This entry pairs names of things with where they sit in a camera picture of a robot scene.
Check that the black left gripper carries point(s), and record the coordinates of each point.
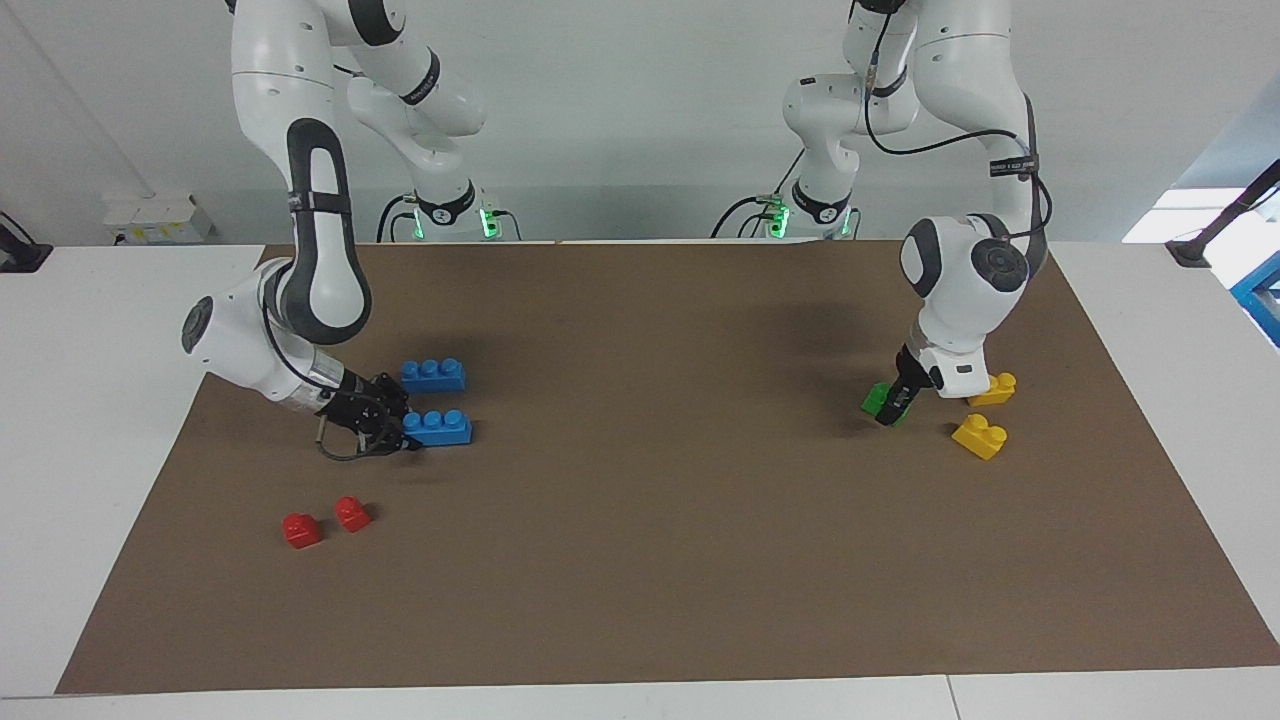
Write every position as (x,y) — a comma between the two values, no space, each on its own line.
(913,378)

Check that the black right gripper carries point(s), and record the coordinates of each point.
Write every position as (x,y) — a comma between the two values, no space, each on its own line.
(365,410)

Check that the green two-stud block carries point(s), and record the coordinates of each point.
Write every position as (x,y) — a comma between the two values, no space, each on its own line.
(875,400)

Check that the blue three-stud block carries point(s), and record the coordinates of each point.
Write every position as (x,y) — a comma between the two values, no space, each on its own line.
(445,430)
(433,377)

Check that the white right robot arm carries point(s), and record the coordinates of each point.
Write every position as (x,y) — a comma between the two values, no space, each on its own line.
(320,250)

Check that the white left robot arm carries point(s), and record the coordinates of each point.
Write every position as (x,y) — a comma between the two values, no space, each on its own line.
(965,270)

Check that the yellow two-stud block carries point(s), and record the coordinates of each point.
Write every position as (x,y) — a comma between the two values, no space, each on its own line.
(979,438)
(998,390)

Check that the red one-stud block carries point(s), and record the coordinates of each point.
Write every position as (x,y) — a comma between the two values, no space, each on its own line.
(301,531)
(352,514)

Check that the brown table mat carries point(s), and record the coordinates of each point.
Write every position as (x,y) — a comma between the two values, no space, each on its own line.
(640,560)

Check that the black table clamp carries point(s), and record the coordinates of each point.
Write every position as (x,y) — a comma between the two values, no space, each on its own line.
(20,255)

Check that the black camera stand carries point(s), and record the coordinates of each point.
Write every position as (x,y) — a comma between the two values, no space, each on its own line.
(1225,215)

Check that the blue frame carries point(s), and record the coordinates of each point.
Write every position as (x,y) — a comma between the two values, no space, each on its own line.
(1262,295)

